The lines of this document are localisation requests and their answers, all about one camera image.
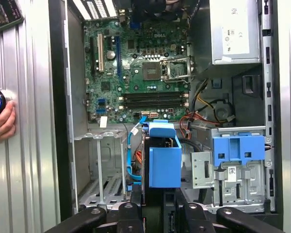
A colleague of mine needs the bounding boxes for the CPU socket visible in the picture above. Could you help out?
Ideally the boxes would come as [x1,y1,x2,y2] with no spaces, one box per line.
[142,62,163,81]

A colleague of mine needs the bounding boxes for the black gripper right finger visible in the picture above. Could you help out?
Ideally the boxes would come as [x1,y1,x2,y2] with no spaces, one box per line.
[176,188,279,233]

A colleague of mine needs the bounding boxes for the metal socket cover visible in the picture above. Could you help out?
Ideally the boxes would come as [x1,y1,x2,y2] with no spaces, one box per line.
[161,59,195,83]

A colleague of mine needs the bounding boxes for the metal card retention bracket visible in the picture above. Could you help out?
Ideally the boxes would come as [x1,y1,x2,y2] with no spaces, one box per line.
[69,0,118,20]

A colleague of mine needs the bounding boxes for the graphics card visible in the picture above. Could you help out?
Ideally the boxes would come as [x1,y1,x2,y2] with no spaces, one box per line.
[0,0,25,33]

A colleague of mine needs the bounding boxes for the white expansion slot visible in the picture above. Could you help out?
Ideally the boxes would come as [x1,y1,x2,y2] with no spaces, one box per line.
[97,33,105,73]

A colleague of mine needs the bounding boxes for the hard disk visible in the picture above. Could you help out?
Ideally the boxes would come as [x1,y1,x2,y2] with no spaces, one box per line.
[141,118,183,233]

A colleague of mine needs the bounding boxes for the yellow black power wire bundle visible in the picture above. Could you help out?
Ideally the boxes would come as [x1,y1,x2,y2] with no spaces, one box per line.
[193,78,236,125]

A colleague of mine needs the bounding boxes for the black PC case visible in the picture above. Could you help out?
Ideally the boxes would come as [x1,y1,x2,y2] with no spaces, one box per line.
[48,0,282,219]

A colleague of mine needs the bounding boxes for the person right hand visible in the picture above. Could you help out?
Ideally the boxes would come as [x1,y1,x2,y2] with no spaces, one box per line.
[0,99,17,148]

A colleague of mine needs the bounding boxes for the black expansion slot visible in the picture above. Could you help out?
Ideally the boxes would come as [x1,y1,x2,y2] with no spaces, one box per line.
[90,36,97,78]

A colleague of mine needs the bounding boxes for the blue data wire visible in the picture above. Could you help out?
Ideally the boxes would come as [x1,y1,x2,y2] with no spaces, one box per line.
[126,116,147,194]

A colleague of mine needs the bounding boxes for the metal disk bay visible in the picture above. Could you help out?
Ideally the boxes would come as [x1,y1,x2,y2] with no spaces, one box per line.
[74,130,130,207]

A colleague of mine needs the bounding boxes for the blue plastic drive bracket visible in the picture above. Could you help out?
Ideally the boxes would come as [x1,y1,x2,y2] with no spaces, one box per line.
[212,135,266,167]

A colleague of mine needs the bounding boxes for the multicolour disk power wire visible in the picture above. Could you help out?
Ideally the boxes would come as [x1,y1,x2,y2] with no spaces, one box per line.
[133,110,233,170]

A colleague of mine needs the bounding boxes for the metal optical drive cage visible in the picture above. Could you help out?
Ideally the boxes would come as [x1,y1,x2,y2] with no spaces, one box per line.
[191,127,269,208]

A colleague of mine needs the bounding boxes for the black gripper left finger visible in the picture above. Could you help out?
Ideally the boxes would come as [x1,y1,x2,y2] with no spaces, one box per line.
[44,185,144,233]

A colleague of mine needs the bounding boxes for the black RAM slot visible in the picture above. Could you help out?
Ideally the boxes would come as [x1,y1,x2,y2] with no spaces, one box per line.
[120,100,189,105]
[120,104,189,109]
[120,91,189,96]
[120,95,189,100]

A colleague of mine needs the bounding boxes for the black case fan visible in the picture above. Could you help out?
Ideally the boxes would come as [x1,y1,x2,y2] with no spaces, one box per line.
[130,0,181,23]

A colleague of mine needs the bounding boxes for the grey power supply unit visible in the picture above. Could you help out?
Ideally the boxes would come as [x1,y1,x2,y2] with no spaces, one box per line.
[210,0,262,66]

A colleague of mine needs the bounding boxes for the green motherboard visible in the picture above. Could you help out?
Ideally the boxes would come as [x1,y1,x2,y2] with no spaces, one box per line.
[83,19,192,124]

